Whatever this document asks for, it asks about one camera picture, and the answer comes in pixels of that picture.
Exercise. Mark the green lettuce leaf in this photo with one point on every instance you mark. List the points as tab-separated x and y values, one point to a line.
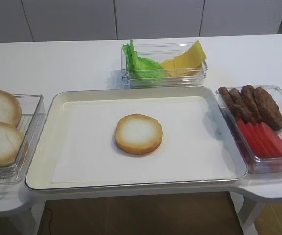
142	68

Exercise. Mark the clear lettuce cheese container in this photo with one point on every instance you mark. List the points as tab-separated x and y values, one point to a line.
161	53

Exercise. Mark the yellow cheese slices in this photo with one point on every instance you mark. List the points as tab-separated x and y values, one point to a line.
187	64

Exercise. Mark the bun half on tray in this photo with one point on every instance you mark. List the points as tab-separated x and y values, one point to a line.
138	134

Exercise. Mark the white serving tray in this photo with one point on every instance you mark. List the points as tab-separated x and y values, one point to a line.
47	153

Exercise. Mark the white paper tray liner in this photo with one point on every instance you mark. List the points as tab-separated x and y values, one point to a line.
196	144

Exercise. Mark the leftmost brown meat patty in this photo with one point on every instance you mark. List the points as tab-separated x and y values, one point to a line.
230	103

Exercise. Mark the brown meat patty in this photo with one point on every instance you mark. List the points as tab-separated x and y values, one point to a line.
247	93
230	103
268	108
241	106

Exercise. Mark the clear bun container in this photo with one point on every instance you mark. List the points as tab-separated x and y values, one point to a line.
32	120

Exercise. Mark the clear patty tomato container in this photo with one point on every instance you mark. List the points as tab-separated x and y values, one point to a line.
255	165

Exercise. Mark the red tomato slices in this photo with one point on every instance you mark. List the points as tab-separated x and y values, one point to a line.
264	141

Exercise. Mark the rightmost brown meat patty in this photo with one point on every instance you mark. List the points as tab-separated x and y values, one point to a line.
268	108

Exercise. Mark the front bun half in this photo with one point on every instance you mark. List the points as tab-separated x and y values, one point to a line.
10	142

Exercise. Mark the rear bun half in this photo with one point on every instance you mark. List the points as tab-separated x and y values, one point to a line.
10	109

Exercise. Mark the white table leg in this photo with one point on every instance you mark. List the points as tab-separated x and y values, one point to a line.
247	212

